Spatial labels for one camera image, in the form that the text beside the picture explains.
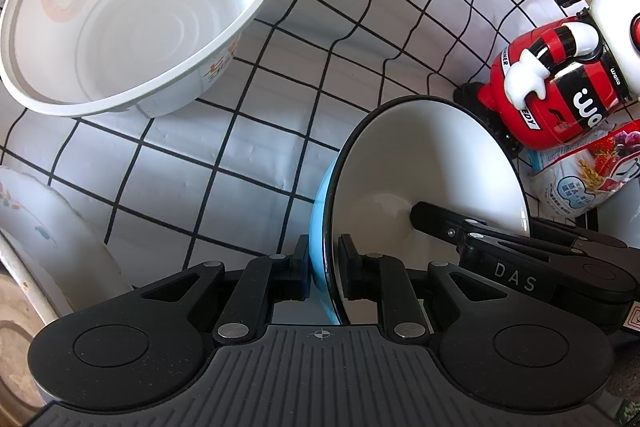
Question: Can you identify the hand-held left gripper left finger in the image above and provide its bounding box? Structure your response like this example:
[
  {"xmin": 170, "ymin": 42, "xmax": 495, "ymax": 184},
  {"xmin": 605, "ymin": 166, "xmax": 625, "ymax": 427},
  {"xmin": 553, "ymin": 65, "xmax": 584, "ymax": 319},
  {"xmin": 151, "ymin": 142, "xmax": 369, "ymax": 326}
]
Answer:
[{"xmin": 132, "ymin": 234, "xmax": 311, "ymax": 343}]

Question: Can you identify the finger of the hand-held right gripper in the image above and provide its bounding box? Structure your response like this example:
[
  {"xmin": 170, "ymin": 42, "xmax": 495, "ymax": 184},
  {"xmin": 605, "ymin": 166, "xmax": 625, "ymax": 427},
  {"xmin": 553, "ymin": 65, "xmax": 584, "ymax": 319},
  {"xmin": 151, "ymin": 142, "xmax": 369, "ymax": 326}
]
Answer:
[
  {"xmin": 410, "ymin": 202, "xmax": 576, "ymax": 261},
  {"xmin": 529, "ymin": 217, "xmax": 628, "ymax": 249}
]

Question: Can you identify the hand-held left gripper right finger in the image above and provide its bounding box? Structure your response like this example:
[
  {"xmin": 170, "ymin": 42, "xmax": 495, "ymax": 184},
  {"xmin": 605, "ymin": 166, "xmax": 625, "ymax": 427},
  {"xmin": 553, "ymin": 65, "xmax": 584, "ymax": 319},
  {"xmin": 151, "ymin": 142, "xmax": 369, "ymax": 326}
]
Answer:
[{"xmin": 337, "ymin": 234, "xmax": 506, "ymax": 342}]

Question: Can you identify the blue enamel bowl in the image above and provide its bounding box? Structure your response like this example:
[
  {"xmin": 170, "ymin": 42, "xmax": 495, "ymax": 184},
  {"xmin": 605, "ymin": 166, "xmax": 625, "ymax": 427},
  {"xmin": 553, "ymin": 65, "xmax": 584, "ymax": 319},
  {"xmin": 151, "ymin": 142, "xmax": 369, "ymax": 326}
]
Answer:
[{"xmin": 309, "ymin": 94, "xmax": 532, "ymax": 325}]

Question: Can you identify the white scalloped printed plate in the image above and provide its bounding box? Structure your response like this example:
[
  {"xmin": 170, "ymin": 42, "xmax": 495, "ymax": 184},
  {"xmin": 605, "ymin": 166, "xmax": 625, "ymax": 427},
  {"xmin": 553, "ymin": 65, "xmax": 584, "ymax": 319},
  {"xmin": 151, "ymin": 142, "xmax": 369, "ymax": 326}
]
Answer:
[{"xmin": 0, "ymin": 164, "xmax": 136, "ymax": 328}]

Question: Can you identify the large white plastic bowl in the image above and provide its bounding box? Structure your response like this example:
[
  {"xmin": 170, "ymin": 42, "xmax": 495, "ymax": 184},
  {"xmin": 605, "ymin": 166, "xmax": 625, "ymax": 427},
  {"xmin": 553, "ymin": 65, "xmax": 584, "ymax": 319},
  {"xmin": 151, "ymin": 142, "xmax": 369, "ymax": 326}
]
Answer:
[{"xmin": 0, "ymin": 0, "xmax": 286, "ymax": 118}]

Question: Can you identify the red cereal bag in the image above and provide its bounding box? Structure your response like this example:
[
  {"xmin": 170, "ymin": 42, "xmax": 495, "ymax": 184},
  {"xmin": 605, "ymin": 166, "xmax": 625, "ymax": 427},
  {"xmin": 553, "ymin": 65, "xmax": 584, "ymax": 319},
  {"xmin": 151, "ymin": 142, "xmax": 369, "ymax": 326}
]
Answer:
[{"xmin": 530, "ymin": 119, "xmax": 640, "ymax": 212}]

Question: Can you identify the green checked cloth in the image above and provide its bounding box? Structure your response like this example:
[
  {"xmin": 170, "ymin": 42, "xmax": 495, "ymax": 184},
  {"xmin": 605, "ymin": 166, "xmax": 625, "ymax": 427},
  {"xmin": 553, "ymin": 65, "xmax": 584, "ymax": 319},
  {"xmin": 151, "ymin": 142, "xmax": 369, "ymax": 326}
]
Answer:
[{"xmin": 615, "ymin": 384, "xmax": 640, "ymax": 427}]

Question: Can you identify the red panda robot figurine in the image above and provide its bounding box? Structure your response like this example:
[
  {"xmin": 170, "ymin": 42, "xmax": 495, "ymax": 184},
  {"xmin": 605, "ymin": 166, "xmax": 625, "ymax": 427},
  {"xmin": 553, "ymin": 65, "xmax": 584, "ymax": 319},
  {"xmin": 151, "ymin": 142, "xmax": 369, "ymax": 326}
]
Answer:
[{"xmin": 452, "ymin": 0, "xmax": 640, "ymax": 152}]

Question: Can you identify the white black checked tablecloth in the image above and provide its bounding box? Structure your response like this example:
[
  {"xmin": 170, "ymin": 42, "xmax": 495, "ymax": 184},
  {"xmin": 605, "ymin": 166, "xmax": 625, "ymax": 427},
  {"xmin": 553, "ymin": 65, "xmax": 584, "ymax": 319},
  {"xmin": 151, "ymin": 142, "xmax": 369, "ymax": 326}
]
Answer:
[{"xmin": 0, "ymin": 0, "xmax": 640, "ymax": 328}]

